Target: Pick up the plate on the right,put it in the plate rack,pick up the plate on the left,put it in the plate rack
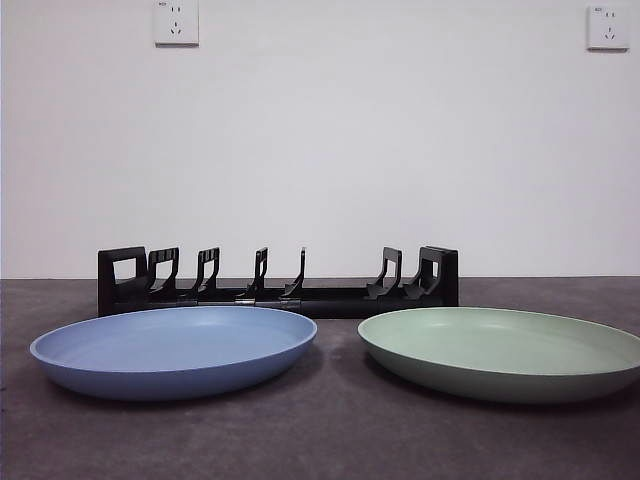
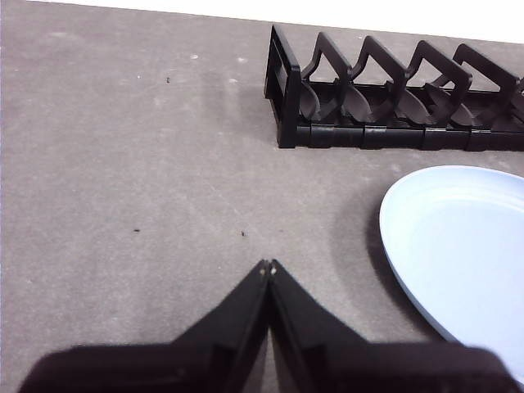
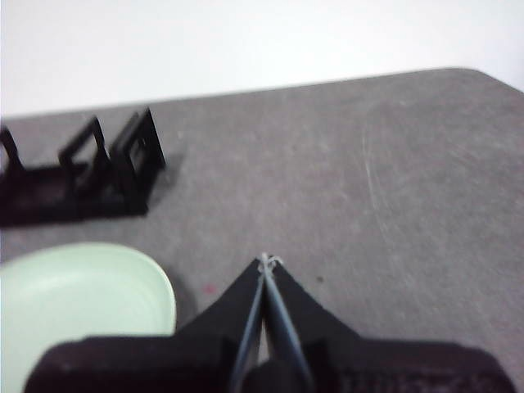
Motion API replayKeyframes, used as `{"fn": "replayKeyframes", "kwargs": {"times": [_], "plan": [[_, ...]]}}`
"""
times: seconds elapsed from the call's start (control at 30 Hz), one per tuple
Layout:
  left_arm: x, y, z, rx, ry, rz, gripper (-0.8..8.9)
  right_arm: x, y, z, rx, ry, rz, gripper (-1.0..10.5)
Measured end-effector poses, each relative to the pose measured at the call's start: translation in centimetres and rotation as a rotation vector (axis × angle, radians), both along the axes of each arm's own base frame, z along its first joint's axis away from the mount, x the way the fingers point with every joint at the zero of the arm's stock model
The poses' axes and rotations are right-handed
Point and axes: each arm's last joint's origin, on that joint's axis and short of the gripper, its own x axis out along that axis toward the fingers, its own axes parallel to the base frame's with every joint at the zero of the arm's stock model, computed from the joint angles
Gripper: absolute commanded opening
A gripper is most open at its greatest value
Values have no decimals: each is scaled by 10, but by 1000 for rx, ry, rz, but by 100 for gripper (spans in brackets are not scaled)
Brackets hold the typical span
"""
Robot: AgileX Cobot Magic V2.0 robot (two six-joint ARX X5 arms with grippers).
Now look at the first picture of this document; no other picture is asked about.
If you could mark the blue round plate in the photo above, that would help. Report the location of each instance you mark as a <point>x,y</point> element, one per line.
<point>170,350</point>

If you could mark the green round plate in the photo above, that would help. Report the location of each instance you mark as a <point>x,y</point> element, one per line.
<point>500,350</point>

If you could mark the black plastic plate rack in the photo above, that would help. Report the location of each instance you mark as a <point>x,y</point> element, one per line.
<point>340,306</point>

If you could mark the white wall socket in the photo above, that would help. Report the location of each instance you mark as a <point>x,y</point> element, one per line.
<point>607,29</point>
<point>176,24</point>

